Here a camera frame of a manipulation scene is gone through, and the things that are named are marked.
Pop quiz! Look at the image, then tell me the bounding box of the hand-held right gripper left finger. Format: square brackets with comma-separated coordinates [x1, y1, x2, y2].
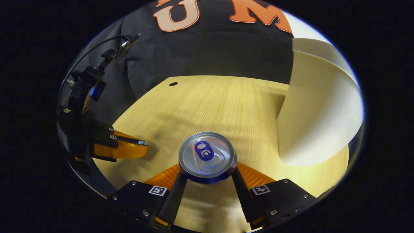
[107, 163, 189, 231]

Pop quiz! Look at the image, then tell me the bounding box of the black backdrop cloth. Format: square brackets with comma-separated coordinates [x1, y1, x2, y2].
[58, 0, 295, 123]

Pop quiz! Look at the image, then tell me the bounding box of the silver pop can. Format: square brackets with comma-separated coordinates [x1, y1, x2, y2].
[178, 131, 237, 184]

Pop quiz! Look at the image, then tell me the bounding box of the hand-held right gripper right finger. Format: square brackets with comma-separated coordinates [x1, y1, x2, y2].
[230, 162, 319, 231]

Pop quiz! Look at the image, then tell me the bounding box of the white desktop garbage bin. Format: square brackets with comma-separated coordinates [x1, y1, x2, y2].
[277, 38, 364, 166]

